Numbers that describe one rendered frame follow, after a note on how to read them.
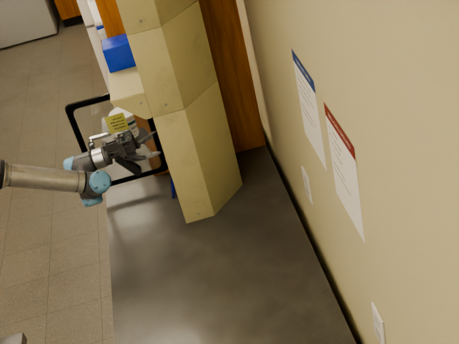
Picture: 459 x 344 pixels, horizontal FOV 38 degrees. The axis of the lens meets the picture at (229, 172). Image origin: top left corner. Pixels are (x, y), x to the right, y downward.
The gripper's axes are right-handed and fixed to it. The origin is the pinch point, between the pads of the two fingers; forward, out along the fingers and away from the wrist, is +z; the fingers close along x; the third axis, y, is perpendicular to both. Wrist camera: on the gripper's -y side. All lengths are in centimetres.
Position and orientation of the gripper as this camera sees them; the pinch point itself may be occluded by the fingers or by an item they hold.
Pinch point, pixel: (159, 142)
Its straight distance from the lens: 245.0
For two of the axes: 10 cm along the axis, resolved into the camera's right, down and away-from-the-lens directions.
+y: -2.6, -7.8, -5.7
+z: 9.5, -3.2, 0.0
